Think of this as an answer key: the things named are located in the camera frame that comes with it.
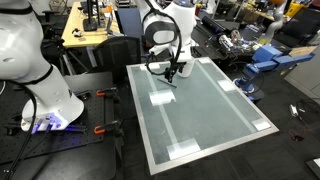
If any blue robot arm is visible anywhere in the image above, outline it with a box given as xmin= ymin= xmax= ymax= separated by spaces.
xmin=233 ymin=45 xmax=315 ymax=102

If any orange black clamp near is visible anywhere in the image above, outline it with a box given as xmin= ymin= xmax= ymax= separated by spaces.
xmin=94 ymin=120 xmax=121 ymax=135

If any white ceramic mug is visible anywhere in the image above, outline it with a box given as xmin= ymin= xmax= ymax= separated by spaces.
xmin=178 ymin=60 xmax=194 ymax=78

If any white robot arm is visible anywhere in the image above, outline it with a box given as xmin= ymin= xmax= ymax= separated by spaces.
xmin=0 ymin=0 xmax=196 ymax=133

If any orange black clamp far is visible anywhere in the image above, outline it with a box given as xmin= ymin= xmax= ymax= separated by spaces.
xmin=96 ymin=87 xmax=118 ymax=97

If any black office chair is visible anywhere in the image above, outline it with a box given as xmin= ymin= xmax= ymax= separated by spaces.
xmin=93 ymin=36 xmax=141 ymax=84

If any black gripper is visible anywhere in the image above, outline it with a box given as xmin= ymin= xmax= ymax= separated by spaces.
xmin=165 ymin=63 xmax=185 ymax=83

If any orange black clamp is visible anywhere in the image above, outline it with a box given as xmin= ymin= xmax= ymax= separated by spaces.
xmin=94 ymin=120 xmax=121 ymax=135
xmin=96 ymin=87 xmax=118 ymax=97

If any black pen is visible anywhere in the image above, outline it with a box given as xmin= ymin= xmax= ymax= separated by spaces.
xmin=157 ymin=78 xmax=177 ymax=88

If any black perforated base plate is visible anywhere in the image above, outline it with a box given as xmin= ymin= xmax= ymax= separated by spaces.
xmin=0 ymin=90 xmax=113 ymax=164

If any wooden desk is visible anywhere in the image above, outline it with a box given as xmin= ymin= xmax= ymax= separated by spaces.
xmin=61 ymin=0 xmax=122 ymax=48

